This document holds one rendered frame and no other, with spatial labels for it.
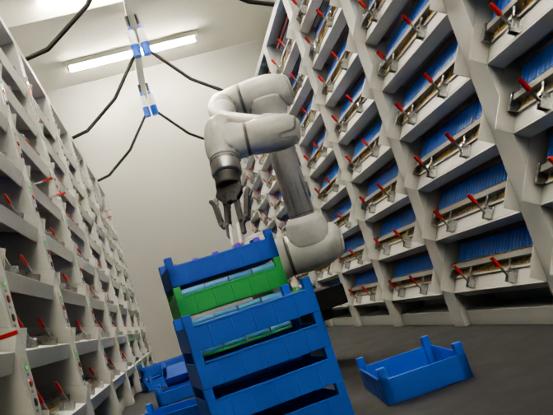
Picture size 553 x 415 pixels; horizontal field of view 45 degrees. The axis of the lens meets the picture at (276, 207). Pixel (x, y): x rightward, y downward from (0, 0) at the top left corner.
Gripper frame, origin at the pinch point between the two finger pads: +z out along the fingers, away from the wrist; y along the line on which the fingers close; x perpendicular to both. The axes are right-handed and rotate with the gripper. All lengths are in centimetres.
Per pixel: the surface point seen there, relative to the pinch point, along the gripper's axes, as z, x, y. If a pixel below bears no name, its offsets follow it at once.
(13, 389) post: 40, 38, 41
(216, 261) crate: 8.6, 5.4, 4.8
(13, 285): 11, 31, 48
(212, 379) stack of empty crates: 46, 24, 2
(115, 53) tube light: -372, -236, 172
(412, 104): -46, -34, -57
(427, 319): -1, -112, -35
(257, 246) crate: 5.4, 0.3, -5.3
